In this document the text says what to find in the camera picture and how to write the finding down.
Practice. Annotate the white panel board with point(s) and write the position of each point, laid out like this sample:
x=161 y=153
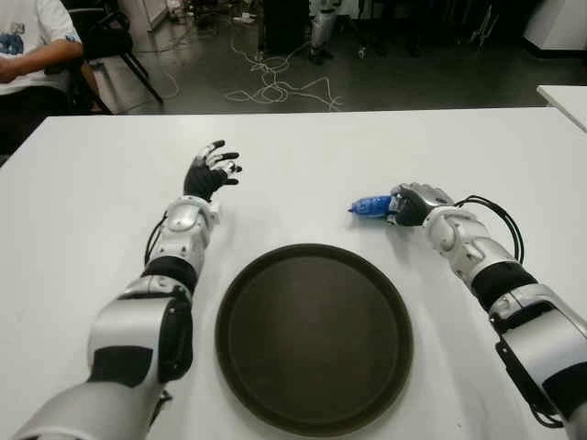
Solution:
x=153 y=11

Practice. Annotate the black chair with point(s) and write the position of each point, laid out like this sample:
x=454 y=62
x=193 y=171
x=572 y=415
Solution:
x=110 y=41

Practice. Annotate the black cabinet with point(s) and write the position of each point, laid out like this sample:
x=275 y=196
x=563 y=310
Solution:
x=284 y=23

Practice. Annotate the round dark brown tray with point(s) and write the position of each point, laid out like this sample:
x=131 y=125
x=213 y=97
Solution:
x=312 y=339

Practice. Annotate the white counter with black base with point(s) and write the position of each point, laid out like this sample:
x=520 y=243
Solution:
x=559 y=23

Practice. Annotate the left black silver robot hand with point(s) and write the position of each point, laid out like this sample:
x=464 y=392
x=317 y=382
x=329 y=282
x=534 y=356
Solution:
x=199 y=179

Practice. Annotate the blue Oreo cookie packet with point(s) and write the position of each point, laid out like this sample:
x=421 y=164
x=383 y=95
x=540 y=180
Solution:
x=371 y=206

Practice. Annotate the left silver black robot arm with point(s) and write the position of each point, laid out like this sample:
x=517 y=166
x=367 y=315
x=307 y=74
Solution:
x=119 y=321

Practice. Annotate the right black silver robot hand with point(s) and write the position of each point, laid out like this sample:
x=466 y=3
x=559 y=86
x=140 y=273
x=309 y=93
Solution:
x=417 y=206

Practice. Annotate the seated person in white t-shirt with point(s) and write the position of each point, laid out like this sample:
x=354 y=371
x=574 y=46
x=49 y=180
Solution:
x=32 y=23

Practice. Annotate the folded metal frame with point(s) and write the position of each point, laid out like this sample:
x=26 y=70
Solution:
x=483 y=27

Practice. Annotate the right silver black robot arm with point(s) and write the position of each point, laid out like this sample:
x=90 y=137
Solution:
x=550 y=334

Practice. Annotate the white side table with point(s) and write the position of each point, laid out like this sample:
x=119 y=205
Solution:
x=568 y=103

